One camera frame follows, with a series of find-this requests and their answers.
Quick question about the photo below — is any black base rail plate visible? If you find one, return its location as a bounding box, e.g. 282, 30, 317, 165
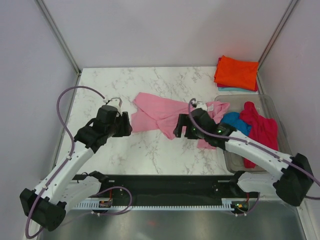
72, 174, 261, 207

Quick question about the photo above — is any white slotted cable duct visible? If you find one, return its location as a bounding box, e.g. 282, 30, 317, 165
72, 198, 248, 211

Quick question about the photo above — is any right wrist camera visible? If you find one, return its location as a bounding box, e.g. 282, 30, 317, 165
191, 100, 208, 112

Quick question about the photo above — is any left aluminium frame post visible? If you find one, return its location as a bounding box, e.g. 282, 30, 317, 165
34, 0, 82, 76

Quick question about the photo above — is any orange folded t shirt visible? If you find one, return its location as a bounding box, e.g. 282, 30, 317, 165
213, 55, 260, 92

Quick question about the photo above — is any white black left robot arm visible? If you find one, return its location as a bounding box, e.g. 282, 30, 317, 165
19, 104, 132, 232

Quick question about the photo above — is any pink t shirt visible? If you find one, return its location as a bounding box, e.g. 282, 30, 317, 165
131, 92, 230, 150

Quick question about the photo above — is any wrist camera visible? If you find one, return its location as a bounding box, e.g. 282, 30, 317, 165
191, 100, 208, 112
103, 97, 123, 115

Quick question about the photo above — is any aluminium frame post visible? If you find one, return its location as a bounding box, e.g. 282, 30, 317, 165
257, 0, 300, 72
34, 0, 82, 76

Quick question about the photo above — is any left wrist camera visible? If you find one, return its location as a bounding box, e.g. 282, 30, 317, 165
103, 97, 123, 115

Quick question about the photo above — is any blue crumpled t shirt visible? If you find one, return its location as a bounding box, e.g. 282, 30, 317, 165
220, 112, 252, 136

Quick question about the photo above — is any crimson crumpled t shirt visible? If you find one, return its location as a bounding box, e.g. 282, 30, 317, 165
239, 101, 279, 169

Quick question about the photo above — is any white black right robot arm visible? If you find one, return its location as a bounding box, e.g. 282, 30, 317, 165
173, 108, 315, 207

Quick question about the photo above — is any right aluminium frame post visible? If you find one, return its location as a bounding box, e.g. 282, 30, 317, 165
257, 0, 300, 72

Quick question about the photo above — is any teal folded t shirt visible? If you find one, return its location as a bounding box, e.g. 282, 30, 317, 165
218, 87, 250, 92

